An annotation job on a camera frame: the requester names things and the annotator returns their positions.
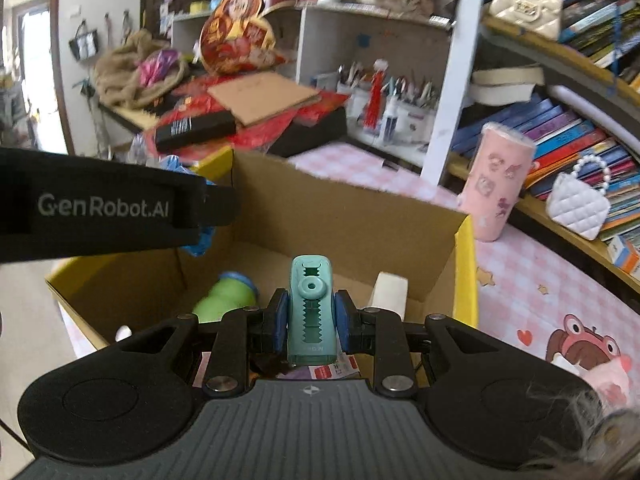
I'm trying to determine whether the brown cardboard sheet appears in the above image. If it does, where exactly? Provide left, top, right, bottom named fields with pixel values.
left=206, top=72, right=322, bottom=127

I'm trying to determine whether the wooden bookshelf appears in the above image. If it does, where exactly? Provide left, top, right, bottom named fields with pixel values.
left=445, top=14, right=640, bottom=283

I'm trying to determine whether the white shelf unit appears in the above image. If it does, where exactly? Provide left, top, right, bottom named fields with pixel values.
left=295, top=0, right=488, bottom=187

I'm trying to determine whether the pink cartoon cylinder container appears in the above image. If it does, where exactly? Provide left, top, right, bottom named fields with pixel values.
left=456, top=122, right=537, bottom=242

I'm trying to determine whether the blue plastic bag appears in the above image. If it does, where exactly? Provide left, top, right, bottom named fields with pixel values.
left=159, top=154, right=217, bottom=257

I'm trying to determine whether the pink plush toy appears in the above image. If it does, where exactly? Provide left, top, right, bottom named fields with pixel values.
left=595, top=355, right=632, bottom=406

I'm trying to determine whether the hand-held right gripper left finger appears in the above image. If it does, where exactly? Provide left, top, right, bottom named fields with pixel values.
left=115, top=287, right=291, bottom=397

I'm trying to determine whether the yellow cardboard box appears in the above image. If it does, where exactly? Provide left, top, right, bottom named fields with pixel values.
left=45, top=146, right=481, bottom=353

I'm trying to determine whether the white foam block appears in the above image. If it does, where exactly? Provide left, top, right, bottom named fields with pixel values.
left=367, top=271, right=410, bottom=320

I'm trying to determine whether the white staple box red label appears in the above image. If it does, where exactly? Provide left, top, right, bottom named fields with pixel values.
left=309, top=354, right=362, bottom=382

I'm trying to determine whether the green toy cylinder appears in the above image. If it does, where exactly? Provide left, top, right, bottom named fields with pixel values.
left=191, top=271, right=259, bottom=324

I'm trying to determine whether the row of colourful books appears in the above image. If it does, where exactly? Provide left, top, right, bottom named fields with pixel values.
left=450, top=0, right=640, bottom=243

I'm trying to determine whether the grey furry sleeve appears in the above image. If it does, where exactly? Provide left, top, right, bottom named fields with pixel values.
left=520, top=382, right=640, bottom=480

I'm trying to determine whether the red cartoon paper decoration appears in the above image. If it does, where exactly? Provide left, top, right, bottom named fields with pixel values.
left=199, top=0, right=287, bottom=77

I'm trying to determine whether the beige burlap cloth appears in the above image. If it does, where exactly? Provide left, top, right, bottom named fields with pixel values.
left=94, top=29, right=192, bottom=109

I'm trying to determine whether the long black box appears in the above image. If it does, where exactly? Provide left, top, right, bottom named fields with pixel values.
left=154, top=110, right=237, bottom=154

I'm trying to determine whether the white quilted pearl-handle purse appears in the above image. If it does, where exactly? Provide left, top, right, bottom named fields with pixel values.
left=545, top=154, right=613, bottom=242

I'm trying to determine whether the cream quilted pearl-handle purse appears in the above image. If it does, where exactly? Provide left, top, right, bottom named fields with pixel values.
left=489, top=0, right=564, bottom=42

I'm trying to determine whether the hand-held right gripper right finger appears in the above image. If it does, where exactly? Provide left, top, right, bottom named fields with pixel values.
left=332, top=289, right=506, bottom=397

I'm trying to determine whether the white and blue carton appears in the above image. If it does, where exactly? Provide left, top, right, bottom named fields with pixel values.
left=606, top=234, right=640, bottom=277

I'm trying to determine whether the pink checkered desk mat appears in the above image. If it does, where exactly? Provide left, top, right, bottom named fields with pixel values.
left=287, top=141, right=640, bottom=413

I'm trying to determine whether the pen holder with pens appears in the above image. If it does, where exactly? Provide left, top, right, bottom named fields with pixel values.
left=336, top=59, right=442, bottom=147

